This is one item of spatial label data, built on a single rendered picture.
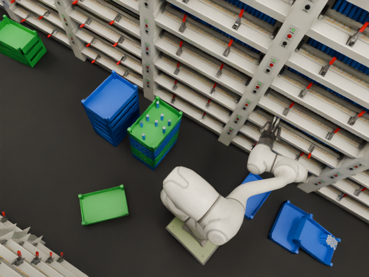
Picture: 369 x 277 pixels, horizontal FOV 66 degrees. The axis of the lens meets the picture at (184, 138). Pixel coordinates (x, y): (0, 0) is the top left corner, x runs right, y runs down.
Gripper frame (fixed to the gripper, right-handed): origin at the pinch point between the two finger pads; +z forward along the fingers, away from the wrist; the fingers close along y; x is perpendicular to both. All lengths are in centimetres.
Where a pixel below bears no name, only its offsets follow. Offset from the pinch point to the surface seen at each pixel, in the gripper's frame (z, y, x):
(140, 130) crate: -37, 68, 28
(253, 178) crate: 0, -14, 61
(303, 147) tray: 0.5, -23.1, 8.4
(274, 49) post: -14, 22, -48
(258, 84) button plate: -8.5, 19.7, -22.7
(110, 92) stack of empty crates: -26, 100, 25
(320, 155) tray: 1.1, -34.2, 8.0
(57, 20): 7, 173, 25
